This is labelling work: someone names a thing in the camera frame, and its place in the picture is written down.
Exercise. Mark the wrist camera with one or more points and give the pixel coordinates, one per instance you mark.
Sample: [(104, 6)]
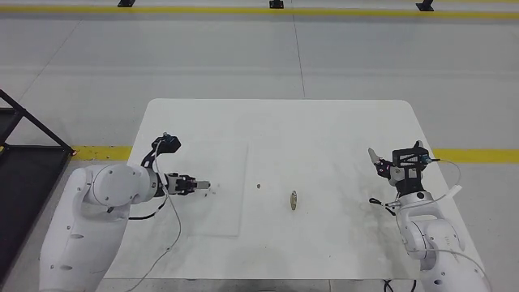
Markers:
[(410, 156), (170, 144)]

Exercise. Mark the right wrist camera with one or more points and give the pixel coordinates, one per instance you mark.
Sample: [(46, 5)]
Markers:
[(410, 156)]

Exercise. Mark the brass padlock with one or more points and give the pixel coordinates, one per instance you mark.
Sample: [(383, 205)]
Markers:
[(293, 200)]

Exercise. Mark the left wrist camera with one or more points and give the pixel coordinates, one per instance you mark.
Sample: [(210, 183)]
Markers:
[(170, 144)]

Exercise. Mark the black metal rack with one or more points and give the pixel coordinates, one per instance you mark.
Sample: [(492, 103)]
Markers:
[(24, 186)]

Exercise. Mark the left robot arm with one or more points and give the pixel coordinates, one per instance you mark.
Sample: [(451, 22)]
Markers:
[(93, 219)]

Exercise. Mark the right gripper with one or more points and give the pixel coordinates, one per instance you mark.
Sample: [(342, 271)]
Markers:
[(398, 175)]

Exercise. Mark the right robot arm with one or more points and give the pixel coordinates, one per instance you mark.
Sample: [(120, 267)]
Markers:
[(436, 243)]

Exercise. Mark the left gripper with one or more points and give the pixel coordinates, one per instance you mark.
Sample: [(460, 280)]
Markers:
[(173, 183)]

